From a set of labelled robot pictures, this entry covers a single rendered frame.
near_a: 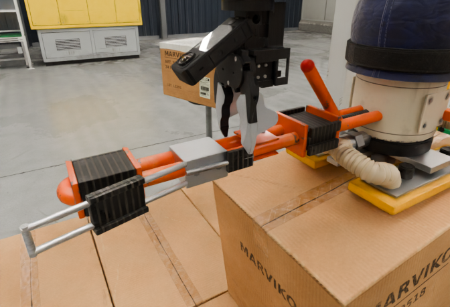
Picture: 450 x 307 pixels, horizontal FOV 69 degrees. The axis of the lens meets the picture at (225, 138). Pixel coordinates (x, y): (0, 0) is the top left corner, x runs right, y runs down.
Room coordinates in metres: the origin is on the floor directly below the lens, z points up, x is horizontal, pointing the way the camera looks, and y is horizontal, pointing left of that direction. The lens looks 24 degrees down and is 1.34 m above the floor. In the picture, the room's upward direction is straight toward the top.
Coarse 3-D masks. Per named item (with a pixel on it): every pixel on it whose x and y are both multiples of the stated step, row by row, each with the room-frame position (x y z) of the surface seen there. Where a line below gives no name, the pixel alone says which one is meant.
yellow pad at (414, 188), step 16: (448, 144) 0.71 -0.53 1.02; (400, 176) 0.54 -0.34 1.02; (416, 176) 0.55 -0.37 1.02; (432, 176) 0.55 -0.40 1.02; (448, 176) 0.56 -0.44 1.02; (368, 192) 0.51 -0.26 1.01; (384, 192) 0.50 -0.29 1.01; (400, 192) 0.50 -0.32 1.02; (416, 192) 0.50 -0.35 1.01; (432, 192) 0.51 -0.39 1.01; (384, 208) 0.47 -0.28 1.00; (400, 208) 0.47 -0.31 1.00
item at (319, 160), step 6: (288, 150) 0.70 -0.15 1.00; (306, 150) 0.68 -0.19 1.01; (294, 156) 0.68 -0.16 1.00; (306, 156) 0.65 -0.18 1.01; (312, 156) 0.65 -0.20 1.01; (318, 156) 0.65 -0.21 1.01; (324, 156) 0.65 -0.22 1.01; (306, 162) 0.65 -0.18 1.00; (312, 162) 0.63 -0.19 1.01; (318, 162) 0.63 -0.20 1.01; (324, 162) 0.64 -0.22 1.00
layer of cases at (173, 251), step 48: (192, 192) 1.22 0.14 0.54; (0, 240) 0.91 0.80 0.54; (48, 240) 0.91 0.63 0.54; (96, 240) 0.91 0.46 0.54; (144, 240) 0.91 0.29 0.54; (192, 240) 0.91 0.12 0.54; (0, 288) 0.71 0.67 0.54; (48, 288) 0.71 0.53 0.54; (96, 288) 0.71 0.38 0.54; (144, 288) 0.71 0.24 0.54; (192, 288) 0.71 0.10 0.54
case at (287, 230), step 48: (432, 144) 0.74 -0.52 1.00; (240, 192) 0.61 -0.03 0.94; (288, 192) 0.60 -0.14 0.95; (336, 192) 0.58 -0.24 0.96; (240, 240) 0.58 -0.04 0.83; (288, 240) 0.46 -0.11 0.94; (336, 240) 0.45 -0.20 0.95; (384, 240) 0.44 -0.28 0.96; (432, 240) 0.44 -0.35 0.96; (240, 288) 0.62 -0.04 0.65; (288, 288) 0.44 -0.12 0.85; (336, 288) 0.36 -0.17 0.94; (384, 288) 0.38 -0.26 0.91; (432, 288) 0.47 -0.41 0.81
